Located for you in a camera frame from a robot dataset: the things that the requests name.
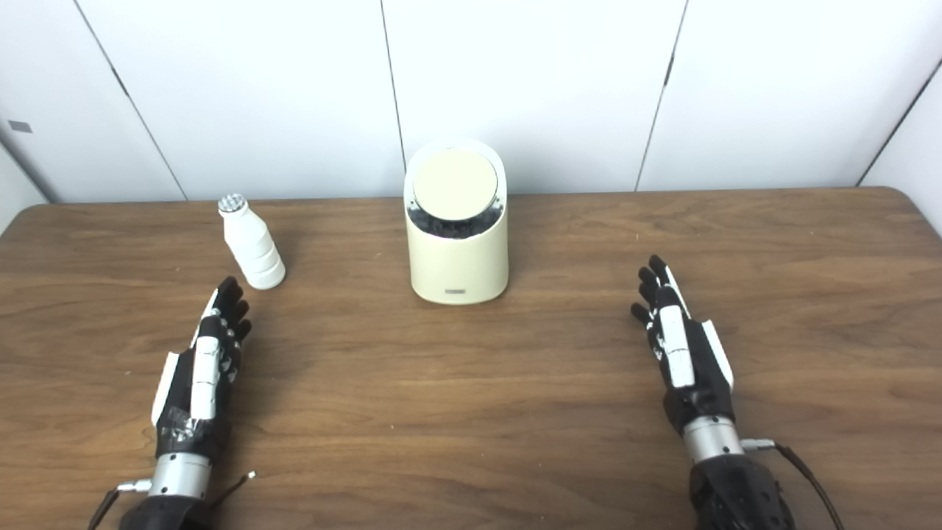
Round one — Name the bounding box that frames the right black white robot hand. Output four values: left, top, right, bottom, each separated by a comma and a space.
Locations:
631, 255, 735, 435

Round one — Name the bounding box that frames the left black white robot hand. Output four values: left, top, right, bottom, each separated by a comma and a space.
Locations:
151, 276, 252, 463

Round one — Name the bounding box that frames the small white plastic bottle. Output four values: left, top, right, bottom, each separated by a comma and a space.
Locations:
218, 193, 286, 290

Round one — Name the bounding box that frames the cream-colored bin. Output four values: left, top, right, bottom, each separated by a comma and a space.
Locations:
403, 138, 510, 305

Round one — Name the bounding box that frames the round cream bin lid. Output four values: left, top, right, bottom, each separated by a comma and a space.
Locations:
412, 149, 499, 221

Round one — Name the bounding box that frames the black bin liner bag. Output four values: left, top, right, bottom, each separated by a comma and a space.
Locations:
408, 199, 505, 240

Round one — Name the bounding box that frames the thin loose black wire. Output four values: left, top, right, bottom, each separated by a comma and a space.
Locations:
210, 471, 257, 509

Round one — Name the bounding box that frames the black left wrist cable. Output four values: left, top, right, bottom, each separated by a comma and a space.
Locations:
88, 478, 152, 530

